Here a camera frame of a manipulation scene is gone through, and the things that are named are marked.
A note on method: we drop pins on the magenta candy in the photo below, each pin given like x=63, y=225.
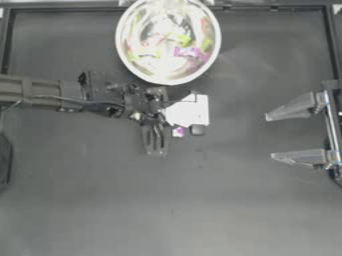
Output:
x=179, y=132

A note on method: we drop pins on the purple white candy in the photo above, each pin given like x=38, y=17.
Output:
x=187, y=52

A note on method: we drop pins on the white candy with green end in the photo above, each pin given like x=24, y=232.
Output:
x=147, y=53

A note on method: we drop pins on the red candy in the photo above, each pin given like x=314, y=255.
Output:
x=154, y=38

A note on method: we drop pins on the steel bowl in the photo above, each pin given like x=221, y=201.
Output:
x=165, y=71

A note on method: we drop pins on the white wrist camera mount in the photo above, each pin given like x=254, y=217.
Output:
x=189, y=111

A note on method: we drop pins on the black table frame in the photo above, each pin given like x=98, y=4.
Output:
x=67, y=6

